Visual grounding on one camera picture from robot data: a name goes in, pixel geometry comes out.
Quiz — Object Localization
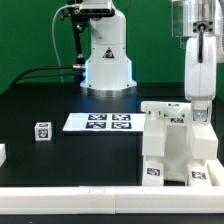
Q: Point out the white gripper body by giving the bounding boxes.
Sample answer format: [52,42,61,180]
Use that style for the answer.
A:
[184,36,217,101]

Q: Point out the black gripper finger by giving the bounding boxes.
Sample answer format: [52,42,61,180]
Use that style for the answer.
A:
[191,99,212,122]

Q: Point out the white cube nut with tag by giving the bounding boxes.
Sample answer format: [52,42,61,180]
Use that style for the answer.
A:
[191,101,212,126]

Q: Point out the white chair seat part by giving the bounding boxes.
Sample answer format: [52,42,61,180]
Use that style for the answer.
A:
[142,118,218,186]

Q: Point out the white chair back frame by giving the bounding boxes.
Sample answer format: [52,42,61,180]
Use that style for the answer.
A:
[141,101,218,160]

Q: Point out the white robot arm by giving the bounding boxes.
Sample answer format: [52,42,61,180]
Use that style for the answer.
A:
[81,0,224,122]

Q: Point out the white L-shaped fence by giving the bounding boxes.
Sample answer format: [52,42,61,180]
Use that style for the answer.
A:
[0,160,224,214]

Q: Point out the white tag sheet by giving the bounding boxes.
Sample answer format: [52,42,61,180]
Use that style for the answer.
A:
[63,113,145,132]

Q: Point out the small white cube nut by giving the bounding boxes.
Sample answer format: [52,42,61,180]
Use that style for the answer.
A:
[34,122,52,141]

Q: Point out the grey camera on stand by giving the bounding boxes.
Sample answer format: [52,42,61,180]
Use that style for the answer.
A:
[79,2,115,18]

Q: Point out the black cables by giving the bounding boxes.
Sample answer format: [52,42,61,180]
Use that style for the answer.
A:
[13,64,86,86]

